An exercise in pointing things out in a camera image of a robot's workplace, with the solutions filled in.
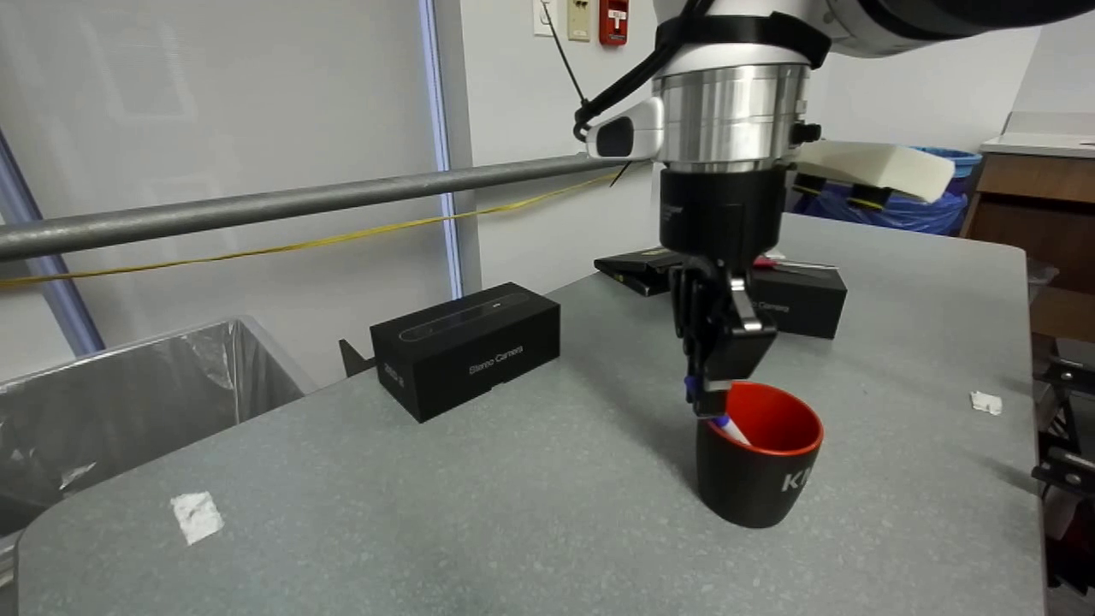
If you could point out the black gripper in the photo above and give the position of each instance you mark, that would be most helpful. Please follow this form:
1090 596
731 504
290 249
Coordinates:
719 223

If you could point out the blue pen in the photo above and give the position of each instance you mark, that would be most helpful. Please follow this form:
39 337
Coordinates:
709 402

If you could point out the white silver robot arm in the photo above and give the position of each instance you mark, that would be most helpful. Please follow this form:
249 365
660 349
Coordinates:
719 111

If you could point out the black mug red inside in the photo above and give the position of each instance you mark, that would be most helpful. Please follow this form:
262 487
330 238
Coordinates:
761 481

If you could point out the black box far right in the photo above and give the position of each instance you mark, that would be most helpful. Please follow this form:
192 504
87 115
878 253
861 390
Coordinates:
803 297

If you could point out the black box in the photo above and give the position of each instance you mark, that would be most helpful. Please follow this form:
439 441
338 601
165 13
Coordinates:
803 297
450 354

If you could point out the black flat case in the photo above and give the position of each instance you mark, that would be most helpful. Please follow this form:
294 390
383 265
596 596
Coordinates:
645 270

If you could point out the white tape patch right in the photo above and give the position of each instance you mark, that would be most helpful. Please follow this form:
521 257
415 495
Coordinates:
986 402

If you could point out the white tape patch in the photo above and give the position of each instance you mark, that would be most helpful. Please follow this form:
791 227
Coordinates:
197 517
986 402

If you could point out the black box near left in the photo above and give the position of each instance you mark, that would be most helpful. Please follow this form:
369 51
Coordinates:
450 354

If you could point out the red fire alarm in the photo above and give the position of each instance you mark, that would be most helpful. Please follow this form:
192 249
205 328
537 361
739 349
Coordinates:
613 21

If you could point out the wooden cabinet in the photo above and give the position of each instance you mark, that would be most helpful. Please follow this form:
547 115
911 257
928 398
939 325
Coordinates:
1045 207

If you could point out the black equipment right edge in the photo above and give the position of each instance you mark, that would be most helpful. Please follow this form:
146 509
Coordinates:
1066 475

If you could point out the white tape patch left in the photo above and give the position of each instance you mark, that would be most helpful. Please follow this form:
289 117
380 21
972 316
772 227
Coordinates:
197 517

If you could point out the grey metal bin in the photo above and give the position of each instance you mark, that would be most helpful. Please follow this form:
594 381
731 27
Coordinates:
94 418

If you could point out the white wall switch plate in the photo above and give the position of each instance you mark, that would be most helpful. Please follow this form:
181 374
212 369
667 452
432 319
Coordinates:
546 18

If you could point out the grey metal rail pipe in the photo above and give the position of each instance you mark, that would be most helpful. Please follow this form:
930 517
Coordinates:
46 238

